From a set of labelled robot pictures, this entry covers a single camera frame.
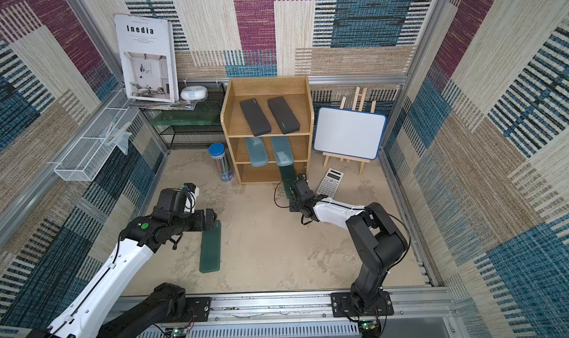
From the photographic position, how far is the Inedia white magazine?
2.49ft

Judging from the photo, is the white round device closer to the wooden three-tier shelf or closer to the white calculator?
the wooden three-tier shelf

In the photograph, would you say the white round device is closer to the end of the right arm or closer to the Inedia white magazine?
the Inedia white magazine
